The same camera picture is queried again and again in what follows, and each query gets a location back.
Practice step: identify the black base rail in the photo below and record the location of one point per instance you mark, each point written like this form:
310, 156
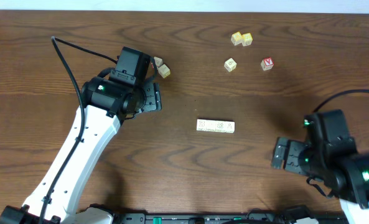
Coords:
291, 215

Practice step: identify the yellow block left of pair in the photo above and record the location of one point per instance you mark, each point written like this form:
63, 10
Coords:
236, 38

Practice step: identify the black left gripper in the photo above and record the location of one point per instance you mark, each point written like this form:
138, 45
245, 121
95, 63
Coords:
153, 97

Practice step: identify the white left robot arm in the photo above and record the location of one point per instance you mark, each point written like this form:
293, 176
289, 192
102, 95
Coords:
108, 104

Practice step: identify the wooden block hourglass print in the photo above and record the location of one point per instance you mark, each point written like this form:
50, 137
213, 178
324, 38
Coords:
220, 126

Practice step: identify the yellow block of pair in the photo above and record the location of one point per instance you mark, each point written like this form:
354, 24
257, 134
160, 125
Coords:
247, 39
236, 38

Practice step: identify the wooden block red side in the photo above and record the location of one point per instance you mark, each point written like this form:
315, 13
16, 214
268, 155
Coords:
157, 62

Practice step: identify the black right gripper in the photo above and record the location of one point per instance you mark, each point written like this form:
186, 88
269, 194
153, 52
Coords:
292, 161

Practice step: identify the wooden block red letter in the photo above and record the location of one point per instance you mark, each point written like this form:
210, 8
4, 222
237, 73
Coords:
267, 63

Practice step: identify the yellow block right of pair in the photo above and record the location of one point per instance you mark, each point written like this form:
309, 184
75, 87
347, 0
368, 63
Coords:
247, 39

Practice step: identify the wooden block number eight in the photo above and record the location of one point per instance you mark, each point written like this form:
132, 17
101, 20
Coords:
210, 125

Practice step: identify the wooden block hammer print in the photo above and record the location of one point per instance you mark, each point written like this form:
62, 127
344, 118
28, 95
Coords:
201, 124

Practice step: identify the wooden block soccer ball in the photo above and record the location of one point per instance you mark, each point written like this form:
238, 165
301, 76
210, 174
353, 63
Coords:
229, 127

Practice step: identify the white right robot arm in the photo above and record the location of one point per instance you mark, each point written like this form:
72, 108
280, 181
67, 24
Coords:
334, 162

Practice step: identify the wooden block brown print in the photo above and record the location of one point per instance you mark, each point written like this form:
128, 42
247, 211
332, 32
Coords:
230, 65

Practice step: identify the wooden block yellow print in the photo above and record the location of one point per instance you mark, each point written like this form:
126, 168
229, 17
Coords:
164, 71

